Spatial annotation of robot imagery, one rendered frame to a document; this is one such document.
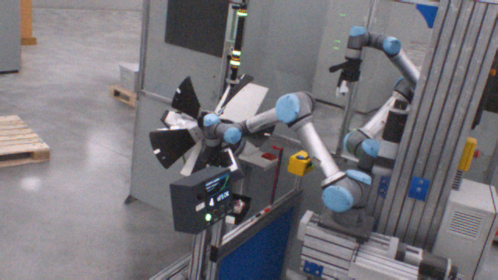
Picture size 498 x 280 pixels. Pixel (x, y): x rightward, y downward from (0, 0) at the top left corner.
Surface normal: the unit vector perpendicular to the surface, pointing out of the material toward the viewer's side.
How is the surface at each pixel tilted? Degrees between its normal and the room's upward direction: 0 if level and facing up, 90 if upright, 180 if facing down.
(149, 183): 90
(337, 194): 95
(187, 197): 90
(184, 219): 90
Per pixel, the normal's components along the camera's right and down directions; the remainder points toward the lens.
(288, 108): -0.63, 0.07
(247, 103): -0.29, -0.44
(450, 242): -0.36, 0.26
